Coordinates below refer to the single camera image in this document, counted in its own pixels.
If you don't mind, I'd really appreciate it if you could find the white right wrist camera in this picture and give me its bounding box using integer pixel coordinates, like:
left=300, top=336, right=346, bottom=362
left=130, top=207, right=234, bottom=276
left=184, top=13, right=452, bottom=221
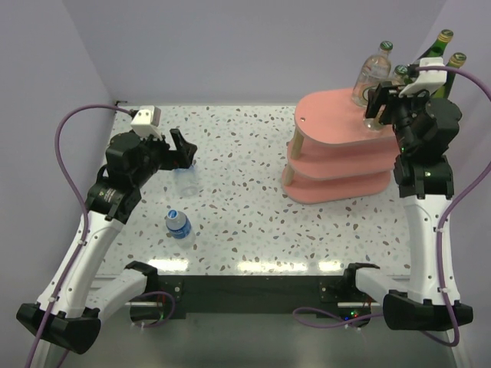
left=399, top=57, right=447, bottom=97

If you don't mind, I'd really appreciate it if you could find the blue label water bottle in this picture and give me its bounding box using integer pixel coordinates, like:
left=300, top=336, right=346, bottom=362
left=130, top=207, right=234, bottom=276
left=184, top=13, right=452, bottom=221
left=173, top=166, right=199, bottom=197
left=165, top=209, right=196, bottom=248

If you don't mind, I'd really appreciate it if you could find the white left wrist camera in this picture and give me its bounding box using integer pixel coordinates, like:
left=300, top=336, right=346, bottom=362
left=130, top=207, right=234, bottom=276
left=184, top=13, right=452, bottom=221
left=130, top=106, right=163, bottom=140

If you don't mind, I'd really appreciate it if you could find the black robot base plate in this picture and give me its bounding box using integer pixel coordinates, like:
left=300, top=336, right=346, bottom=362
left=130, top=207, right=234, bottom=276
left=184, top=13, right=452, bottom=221
left=130, top=275, right=375, bottom=323

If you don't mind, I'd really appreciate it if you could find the clear Chang glass bottle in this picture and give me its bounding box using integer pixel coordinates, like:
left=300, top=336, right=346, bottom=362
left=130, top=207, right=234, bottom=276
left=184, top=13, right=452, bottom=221
left=364, top=64, right=408, bottom=130
left=351, top=41, right=394, bottom=107

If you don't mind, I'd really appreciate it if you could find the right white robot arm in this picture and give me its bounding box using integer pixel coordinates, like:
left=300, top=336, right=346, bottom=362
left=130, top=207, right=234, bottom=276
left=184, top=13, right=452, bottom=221
left=341, top=82, right=473, bottom=331

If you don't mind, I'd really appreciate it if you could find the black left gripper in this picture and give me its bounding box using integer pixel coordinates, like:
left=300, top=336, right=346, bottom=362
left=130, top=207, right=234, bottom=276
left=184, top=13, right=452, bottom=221
left=133, top=127, right=196, bottom=186

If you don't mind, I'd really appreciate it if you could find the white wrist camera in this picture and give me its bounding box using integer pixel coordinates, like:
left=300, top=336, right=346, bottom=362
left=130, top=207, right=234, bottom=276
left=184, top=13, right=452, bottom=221
left=130, top=106, right=163, bottom=140
left=399, top=57, right=447, bottom=97

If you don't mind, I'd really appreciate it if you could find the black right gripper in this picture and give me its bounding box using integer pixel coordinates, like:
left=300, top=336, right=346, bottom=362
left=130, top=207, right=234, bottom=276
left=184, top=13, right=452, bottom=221
left=366, top=81, right=434, bottom=153

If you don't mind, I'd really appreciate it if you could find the green glass bottle gold cap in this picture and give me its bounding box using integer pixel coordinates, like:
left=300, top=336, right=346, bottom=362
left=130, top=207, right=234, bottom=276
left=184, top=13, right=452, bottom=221
left=414, top=29, right=454, bottom=64

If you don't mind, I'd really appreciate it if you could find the pink three-tier shelf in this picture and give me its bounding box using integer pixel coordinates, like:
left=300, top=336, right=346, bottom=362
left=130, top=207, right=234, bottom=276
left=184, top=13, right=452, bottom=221
left=282, top=88, right=398, bottom=204

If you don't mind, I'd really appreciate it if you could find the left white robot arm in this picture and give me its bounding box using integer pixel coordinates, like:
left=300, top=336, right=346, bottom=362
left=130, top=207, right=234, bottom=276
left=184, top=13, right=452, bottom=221
left=16, top=129, right=197, bottom=354

